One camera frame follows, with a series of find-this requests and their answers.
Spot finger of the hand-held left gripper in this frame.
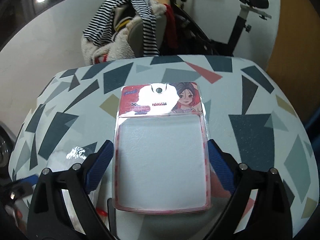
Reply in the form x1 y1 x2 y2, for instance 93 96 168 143
14 176 38 188

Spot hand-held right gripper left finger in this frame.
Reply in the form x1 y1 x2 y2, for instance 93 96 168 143
26 140 114 240

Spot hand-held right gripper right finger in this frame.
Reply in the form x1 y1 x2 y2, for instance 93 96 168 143
207 139 293 240

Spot white cotton-filled plastic bag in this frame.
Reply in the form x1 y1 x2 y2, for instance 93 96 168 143
46 145 110 230

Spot pink blister pack card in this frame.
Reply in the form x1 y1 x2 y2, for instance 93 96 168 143
113 82 212 213

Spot geometric patterned tablecloth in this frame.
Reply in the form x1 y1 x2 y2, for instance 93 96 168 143
7 54 314 240

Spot grey chair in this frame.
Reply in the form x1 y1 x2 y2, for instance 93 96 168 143
131 15 168 58

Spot black exercise bike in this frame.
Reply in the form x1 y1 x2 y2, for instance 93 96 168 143
160 0 273 57

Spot brown wooden door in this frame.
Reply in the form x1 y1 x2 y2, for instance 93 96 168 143
265 0 320 128

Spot dark jacket with yellow stripes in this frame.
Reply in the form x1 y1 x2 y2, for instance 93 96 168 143
114 4 140 33

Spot red cloth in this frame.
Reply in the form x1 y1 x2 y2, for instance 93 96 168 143
164 4 179 49

